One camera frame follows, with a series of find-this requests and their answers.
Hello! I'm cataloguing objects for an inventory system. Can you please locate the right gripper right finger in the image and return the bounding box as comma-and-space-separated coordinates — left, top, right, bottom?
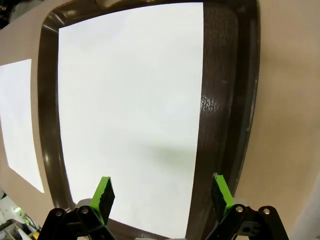
204, 172, 290, 240

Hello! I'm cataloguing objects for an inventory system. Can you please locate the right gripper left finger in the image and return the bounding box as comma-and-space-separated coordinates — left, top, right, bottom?
43, 176, 117, 240

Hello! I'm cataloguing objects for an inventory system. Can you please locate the white A4 sheet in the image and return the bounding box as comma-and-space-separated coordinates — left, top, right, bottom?
57, 1, 205, 240

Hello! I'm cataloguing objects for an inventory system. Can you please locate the white equipment with green light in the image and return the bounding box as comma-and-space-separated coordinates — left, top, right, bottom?
0, 191, 43, 240

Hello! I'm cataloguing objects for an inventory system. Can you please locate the white A4 paper stack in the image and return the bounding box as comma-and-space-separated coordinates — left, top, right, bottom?
0, 58, 45, 194

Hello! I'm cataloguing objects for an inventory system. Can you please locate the brown plastic tray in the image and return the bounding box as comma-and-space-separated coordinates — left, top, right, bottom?
37, 0, 262, 240

